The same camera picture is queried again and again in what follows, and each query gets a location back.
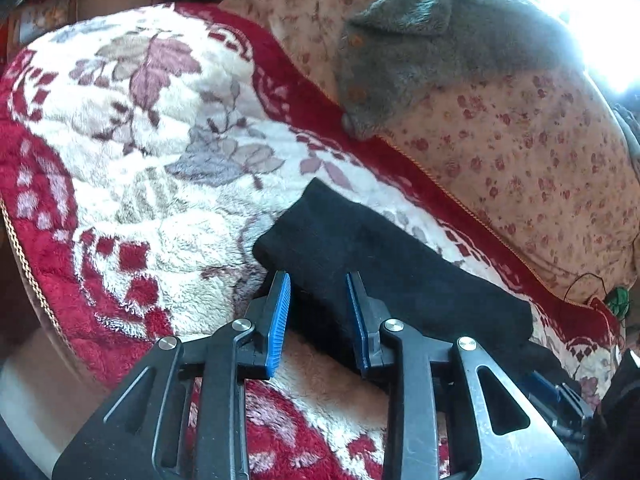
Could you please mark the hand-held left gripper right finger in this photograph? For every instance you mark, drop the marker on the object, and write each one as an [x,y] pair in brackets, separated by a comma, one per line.
[357,320]

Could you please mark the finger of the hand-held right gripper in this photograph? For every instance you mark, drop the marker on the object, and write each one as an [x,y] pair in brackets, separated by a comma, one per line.
[570,405]
[537,390]

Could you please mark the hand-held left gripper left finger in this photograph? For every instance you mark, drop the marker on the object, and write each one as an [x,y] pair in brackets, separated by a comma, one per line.
[280,320]

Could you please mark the black pants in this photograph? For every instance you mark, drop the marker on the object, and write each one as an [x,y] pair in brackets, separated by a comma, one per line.
[375,250]

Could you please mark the green object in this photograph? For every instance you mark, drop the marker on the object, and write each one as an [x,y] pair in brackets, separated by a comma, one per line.
[619,301]

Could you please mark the red white floral blanket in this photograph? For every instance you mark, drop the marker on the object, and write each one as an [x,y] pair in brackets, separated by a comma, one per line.
[150,160]

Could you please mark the beige floral quilt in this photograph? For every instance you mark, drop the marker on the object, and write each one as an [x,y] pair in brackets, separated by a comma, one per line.
[500,160]

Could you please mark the grey fleece jacket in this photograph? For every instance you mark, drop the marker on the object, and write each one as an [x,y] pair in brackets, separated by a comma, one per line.
[425,50]

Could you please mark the printed board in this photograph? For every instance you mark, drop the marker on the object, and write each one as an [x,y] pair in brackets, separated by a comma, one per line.
[45,20]

